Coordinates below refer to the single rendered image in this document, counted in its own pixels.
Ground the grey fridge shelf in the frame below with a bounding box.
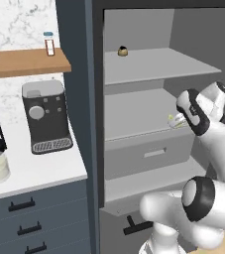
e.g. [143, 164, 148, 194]
[103, 87, 195, 143]
[103, 47, 223, 86]

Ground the grey open fridge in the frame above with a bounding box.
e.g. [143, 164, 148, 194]
[92, 0, 225, 254]

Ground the grey fridge crisper drawer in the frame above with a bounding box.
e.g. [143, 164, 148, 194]
[104, 129, 196, 182]

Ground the pale yellow lemon wedge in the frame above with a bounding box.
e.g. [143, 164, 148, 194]
[168, 113, 189, 129]

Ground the grey fridge freezer drawer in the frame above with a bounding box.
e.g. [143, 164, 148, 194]
[98, 189, 197, 254]

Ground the dark blue cabinet side panel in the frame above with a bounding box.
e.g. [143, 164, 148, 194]
[55, 0, 101, 254]

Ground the dark grey coffee machine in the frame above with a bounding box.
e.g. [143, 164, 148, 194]
[21, 79, 74, 156]

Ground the small gold black jar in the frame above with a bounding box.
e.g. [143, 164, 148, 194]
[117, 45, 130, 58]

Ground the blue grey drawer front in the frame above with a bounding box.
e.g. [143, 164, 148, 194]
[0, 218, 92, 254]
[0, 179, 89, 222]
[0, 196, 91, 247]

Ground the blue capped spice bottle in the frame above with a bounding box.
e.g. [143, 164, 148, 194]
[43, 31, 56, 58]

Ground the black freezer drawer handle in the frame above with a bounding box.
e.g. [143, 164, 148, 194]
[122, 214, 155, 236]

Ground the wooden wall shelf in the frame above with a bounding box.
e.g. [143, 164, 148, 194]
[0, 48, 72, 80]

